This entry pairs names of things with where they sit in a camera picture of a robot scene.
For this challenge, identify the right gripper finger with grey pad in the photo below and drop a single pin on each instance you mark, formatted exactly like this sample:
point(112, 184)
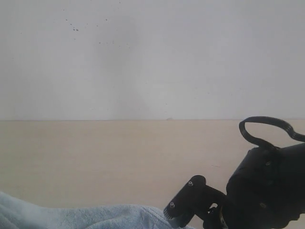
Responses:
point(195, 198)

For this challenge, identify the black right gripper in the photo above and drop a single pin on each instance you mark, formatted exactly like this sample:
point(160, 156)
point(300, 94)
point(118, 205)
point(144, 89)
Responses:
point(266, 191)

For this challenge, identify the light blue fleece towel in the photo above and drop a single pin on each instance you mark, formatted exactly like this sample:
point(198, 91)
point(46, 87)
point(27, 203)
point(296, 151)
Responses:
point(18, 214)

